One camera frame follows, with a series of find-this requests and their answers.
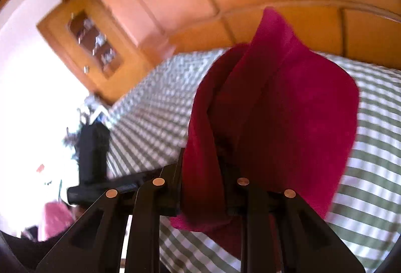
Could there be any pink cloth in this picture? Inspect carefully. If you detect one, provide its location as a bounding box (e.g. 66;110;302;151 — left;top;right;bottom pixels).
44;202;73;241

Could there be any dark red embroidered sweater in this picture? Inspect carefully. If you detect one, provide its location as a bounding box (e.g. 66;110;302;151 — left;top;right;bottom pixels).
169;7;359;261

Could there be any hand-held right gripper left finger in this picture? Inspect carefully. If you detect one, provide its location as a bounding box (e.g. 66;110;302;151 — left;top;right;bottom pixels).
35;148;186;273

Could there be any wooden cabinet with glass door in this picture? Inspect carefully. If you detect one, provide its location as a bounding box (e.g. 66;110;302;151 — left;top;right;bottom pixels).
37;0;176;105

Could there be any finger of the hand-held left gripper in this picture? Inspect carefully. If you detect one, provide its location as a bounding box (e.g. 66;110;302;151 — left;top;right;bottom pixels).
107;169;165;195

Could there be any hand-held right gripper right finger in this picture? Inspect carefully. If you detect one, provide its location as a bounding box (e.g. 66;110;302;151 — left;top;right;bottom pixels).
219;154;366;273

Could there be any green white checked tablecloth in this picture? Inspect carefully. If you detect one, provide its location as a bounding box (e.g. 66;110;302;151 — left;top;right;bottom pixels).
105;49;401;273

